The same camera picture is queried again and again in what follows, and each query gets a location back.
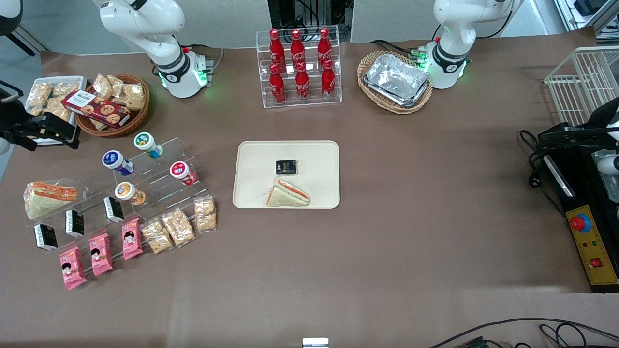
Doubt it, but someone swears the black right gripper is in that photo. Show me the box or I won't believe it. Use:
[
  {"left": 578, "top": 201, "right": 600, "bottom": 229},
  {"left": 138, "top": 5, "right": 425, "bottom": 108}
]
[{"left": 0, "top": 112, "right": 81, "bottom": 150}]

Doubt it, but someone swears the green gum bottle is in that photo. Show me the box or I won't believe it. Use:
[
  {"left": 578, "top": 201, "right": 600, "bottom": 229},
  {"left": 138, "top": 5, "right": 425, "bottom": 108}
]
[{"left": 134, "top": 132, "right": 164, "bottom": 159}]

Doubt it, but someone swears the blue gum bottle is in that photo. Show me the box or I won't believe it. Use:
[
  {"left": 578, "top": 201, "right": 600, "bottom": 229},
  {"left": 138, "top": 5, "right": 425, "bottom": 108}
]
[{"left": 102, "top": 150, "right": 135, "bottom": 176}]

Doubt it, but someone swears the orange gum bottle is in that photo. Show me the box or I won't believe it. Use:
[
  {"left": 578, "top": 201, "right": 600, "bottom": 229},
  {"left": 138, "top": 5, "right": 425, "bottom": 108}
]
[{"left": 115, "top": 182, "right": 146, "bottom": 206}]

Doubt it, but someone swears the red gum bottle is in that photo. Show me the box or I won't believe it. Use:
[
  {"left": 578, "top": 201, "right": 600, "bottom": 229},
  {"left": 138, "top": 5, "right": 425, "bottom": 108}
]
[{"left": 169, "top": 161, "right": 198, "bottom": 187}]

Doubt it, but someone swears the aluminium foil tray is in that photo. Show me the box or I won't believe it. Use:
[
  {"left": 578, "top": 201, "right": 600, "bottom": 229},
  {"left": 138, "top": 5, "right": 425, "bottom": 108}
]
[{"left": 364, "top": 53, "right": 431, "bottom": 108}]

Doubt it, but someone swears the cream plastic tray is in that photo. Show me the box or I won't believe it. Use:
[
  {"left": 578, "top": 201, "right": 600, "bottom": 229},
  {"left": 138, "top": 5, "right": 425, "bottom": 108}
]
[{"left": 233, "top": 141, "right": 340, "bottom": 209}]

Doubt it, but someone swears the red cookie box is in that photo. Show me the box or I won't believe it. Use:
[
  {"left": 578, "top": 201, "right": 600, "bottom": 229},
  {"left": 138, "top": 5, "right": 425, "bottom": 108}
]
[{"left": 61, "top": 90, "right": 131, "bottom": 128}]

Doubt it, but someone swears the white plastic bin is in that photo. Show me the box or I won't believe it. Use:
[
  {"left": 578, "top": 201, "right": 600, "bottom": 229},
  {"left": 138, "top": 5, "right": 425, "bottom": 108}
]
[{"left": 25, "top": 76, "right": 88, "bottom": 146}]

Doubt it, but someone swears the clear acrylic tiered stand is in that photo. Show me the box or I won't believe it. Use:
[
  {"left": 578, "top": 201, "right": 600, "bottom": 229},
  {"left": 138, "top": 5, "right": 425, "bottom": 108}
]
[
  {"left": 114, "top": 138, "right": 217, "bottom": 242},
  {"left": 24, "top": 159, "right": 146, "bottom": 277}
]

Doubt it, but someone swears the wrapped triangle sandwich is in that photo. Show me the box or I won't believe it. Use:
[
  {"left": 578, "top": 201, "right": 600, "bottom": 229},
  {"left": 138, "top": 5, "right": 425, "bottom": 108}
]
[
  {"left": 265, "top": 178, "right": 310, "bottom": 207},
  {"left": 24, "top": 181, "right": 78, "bottom": 220}
]

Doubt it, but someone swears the brown round wicker basket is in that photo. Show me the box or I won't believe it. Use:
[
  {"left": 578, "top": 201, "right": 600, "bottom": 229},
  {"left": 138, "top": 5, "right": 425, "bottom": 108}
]
[{"left": 75, "top": 74, "right": 150, "bottom": 138}]

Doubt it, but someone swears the black metal bar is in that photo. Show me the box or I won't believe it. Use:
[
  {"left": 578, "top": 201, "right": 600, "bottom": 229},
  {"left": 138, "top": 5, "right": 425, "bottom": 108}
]
[{"left": 0, "top": 27, "right": 51, "bottom": 56}]

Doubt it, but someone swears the black yellow control box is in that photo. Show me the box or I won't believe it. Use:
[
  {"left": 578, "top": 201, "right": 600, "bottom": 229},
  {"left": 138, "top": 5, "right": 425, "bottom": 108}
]
[{"left": 542, "top": 145, "right": 619, "bottom": 293}]

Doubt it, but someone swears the grey metal shelf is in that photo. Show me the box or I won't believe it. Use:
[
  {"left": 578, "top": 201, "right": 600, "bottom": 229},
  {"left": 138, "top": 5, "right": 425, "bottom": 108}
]
[{"left": 554, "top": 0, "right": 619, "bottom": 40}]

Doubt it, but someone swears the pink snack packet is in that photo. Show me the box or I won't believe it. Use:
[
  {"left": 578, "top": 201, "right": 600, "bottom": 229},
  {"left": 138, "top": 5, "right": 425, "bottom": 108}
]
[
  {"left": 121, "top": 218, "right": 144, "bottom": 260},
  {"left": 59, "top": 246, "right": 88, "bottom": 290},
  {"left": 89, "top": 233, "right": 114, "bottom": 277}
]

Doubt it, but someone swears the clear acrylic bottle rack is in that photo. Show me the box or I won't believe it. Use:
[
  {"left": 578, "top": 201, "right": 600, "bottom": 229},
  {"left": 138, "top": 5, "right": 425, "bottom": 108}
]
[{"left": 256, "top": 25, "right": 342, "bottom": 109}]

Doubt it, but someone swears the light oval wicker basket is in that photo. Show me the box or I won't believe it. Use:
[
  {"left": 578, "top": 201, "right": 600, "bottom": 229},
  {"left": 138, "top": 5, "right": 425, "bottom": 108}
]
[{"left": 357, "top": 51, "right": 433, "bottom": 115}]

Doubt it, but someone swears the red cola bottle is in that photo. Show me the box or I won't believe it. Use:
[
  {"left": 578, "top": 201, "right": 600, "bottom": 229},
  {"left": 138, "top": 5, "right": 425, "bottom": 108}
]
[
  {"left": 269, "top": 29, "right": 286, "bottom": 73},
  {"left": 295, "top": 62, "right": 310, "bottom": 102},
  {"left": 318, "top": 28, "right": 333, "bottom": 68},
  {"left": 269, "top": 64, "right": 287, "bottom": 104},
  {"left": 290, "top": 29, "right": 306, "bottom": 71},
  {"left": 321, "top": 59, "right": 336, "bottom": 101}
]

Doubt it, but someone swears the black equipment rack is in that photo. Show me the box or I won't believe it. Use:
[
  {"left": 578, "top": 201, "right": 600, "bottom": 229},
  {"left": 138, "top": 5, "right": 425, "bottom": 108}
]
[{"left": 267, "top": 0, "right": 354, "bottom": 42}]

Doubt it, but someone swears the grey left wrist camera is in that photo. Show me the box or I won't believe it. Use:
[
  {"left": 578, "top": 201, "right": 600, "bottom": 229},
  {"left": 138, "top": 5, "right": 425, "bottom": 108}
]
[{"left": 597, "top": 155, "right": 619, "bottom": 175}]

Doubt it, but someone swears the black cable with plug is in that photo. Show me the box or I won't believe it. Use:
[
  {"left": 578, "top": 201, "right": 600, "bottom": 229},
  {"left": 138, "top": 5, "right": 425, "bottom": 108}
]
[{"left": 520, "top": 130, "right": 567, "bottom": 219}]

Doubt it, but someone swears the white wire basket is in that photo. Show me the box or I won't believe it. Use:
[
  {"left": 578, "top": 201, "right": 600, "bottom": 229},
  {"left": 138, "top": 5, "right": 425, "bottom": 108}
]
[{"left": 544, "top": 46, "right": 619, "bottom": 127}]

